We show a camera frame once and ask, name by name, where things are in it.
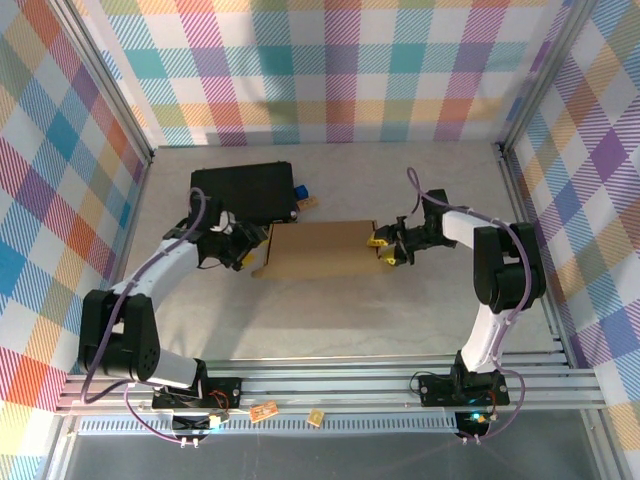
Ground brown cardboard paper box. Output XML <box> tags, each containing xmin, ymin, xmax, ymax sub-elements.
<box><xmin>251</xmin><ymin>219</ymin><xmax>396</xmax><ymax>281</ymax></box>

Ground black flat tray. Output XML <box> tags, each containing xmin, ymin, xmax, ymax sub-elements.
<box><xmin>189</xmin><ymin>159</ymin><xmax>297</xmax><ymax>227</ymax></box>

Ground black left controller board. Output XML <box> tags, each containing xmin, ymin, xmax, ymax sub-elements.
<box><xmin>172</xmin><ymin>412</ymin><xmax>229</xmax><ymax>434</ymax></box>

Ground black controller board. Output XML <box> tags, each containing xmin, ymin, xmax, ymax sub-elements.
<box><xmin>457</xmin><ymin>410</ymin><xmax>491</xmax><ymax>436</ymax></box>
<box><xmin>172</xmin><ymin>412</ymin><xmax>229</xmax><ymax>434</ymax></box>

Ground black right controller board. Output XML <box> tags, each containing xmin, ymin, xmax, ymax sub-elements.
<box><xmin>457</xmin><ymin>410</ymin><xmax>491</xmax><ymax>436</ymax></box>

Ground grey base panel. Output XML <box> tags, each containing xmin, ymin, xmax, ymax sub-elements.
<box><xmin>49</xmin><ymin>432</ymin><xmax>616</xmax><ymax>480</ymax></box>

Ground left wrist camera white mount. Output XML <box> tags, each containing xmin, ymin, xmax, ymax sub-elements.
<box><xmin>212</xmin><ymin>210</ymin><xmax>239</xmax><ymax>236</ymax></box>

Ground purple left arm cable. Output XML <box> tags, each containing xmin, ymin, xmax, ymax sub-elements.
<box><xmin>79</xmin><ymin>185</ymin><xmax>211</xmax><ymax>446</ymax></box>

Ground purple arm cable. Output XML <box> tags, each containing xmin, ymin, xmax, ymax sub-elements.
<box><xmin>407</xmin><ymin>167</ymin><xmax>536</xmax><ymax>446</ymax></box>
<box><xmin>79</xmin><ymin>185</ymin><xmax>211</xmax><ymax>446</ymax></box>

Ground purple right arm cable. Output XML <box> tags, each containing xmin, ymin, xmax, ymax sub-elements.
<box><xmin>407</xmin><ymin>167</ymin><xmax>536</xmax><ymax>446</ymax></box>

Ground aluminium side rail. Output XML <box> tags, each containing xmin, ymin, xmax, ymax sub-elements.
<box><xmin>494</xmin><ymin>143</ymin><xmax>574</xmax><ymax>369</ymax></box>
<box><xmin>88</xmin><ymin>152</ymin><xmax>157</xmax><ymax>374</ymax></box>

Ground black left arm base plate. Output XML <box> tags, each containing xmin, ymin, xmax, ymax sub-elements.
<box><xmin>151</xmin><ymin>377</ymin><xmax>244</xmax><ymax>410</ymax></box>

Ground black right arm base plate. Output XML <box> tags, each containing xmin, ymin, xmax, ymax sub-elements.
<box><xmin>418</xmin><ymin>372</ymin><xmax>511</xmax><ymax>407</ymax></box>

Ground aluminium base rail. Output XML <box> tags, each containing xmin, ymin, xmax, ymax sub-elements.
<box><xmin>57</xmin><ymin>357</ymin><xmax>609</xmax><ymax>415</ymax></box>

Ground slotted grey cable duct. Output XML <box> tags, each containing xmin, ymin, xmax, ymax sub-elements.
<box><xmin>74</xmin><ymin>414</ymin><xmax>464</xmax><ymax>435</ymax></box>

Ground aluminium frame post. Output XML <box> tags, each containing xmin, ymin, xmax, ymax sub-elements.
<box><xmin>492</xmin><ymin>0</ymin><xmax>594</xmax><ymax>156</ymax></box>
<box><xmin>52</xmin><ymin>0</ymin><xmax>156</xmax><ymax>164</ymax></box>

